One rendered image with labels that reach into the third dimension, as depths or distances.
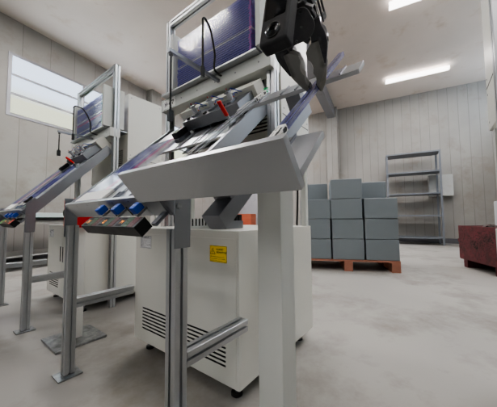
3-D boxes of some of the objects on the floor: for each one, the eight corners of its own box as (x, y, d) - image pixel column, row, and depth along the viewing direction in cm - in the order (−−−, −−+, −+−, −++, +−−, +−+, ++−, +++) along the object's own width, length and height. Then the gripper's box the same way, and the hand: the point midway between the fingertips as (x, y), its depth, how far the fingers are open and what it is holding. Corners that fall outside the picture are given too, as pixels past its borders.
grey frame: (173, 497, 59) (179, -218, 70) (60, 375, 106) (74, -43, 117) (284, 378, 103) (278, -52, 114) (170, 329, 150) (173, 27, 161)
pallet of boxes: (382, 262, 369) (379, 184, 376) (401, 273, 294) (397, 176, 300) (302, 259, 396) (301, 187, 403) (301, 269, 321) (299, 180, 327)
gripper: (314, -72, 37) (347, 67, 50) (259, -32, 43) (301, 82, 56) (300, -59, 33) (340, 90, 46) (241, -17, 38) (291, 104, 51)
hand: (313, 87), depth 48 cm, fingers closed, pressing on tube
